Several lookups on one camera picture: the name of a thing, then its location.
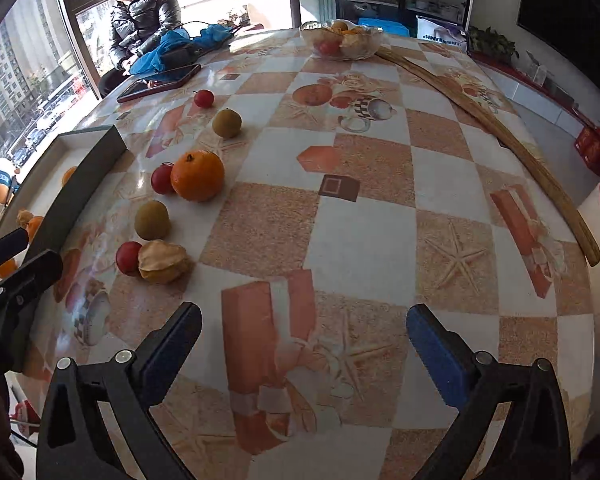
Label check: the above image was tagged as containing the white printed bag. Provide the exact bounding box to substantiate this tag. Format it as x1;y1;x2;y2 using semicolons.
416;15;467;53

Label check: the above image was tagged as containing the small papery husk fruit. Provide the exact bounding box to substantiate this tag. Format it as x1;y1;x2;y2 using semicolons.
17;209;34;229

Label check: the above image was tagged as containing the blue plastic crate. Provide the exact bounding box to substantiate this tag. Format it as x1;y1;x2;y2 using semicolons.
358;18;411;38

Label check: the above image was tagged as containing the brown kiwi far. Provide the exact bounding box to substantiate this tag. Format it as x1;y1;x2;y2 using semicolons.
212;108;242;139

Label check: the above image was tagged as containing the wrinkled mandarin orange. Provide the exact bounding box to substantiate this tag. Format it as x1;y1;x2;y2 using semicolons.
171;151;225;203

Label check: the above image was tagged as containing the large papery husk fruit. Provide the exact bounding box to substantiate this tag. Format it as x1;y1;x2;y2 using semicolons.
138;240;194;284

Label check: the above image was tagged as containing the person in black jacket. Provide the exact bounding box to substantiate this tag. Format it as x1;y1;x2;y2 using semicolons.
98;0;182;98

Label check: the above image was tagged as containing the smooth orange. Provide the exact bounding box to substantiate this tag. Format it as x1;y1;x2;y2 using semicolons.
26;216;44;242

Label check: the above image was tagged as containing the dark red tablet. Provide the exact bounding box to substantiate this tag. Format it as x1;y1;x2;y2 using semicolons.
117;63;201;104

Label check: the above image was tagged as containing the glass fruit bowl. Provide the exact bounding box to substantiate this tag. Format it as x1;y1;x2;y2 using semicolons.
300;20;384;61

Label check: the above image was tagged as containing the orange with stem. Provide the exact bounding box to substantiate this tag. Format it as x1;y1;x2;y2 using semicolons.
0;258;18;280

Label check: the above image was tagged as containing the potted green plant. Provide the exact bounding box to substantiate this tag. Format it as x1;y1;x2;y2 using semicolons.
468;26;519;65

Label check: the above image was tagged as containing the long wooden plank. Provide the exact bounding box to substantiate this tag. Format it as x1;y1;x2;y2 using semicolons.
376;47;600;266

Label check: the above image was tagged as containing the white shallow tray box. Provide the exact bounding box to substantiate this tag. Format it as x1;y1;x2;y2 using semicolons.
0;125;126;260

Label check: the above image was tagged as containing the blue cloth bag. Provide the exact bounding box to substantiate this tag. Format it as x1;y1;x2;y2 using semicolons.
129;24;235;82

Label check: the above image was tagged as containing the brown kiwi near husks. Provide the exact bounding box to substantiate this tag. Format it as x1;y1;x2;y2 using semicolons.
134;200;171;240

